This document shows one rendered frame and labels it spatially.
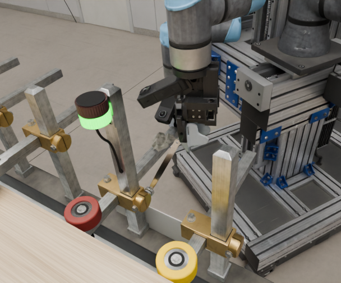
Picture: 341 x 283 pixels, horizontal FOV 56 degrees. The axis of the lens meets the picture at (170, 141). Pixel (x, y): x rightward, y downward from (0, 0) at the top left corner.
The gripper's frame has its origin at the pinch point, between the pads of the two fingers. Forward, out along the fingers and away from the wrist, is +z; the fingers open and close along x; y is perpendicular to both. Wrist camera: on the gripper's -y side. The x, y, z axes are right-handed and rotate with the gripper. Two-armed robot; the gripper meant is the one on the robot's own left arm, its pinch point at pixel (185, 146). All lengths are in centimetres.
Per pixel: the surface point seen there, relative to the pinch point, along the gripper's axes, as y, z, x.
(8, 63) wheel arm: -78, 3, 46
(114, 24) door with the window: -156, 90, 342
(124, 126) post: -12.0, -7.3, -3.4
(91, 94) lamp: -15.9, -16.7, -6.6
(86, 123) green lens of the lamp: -16.1, -13.1, -10.9
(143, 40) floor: -107, 97, 306
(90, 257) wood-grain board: -15.7, 10.0, -24.1
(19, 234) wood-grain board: -33.0, 9.7, -21.6
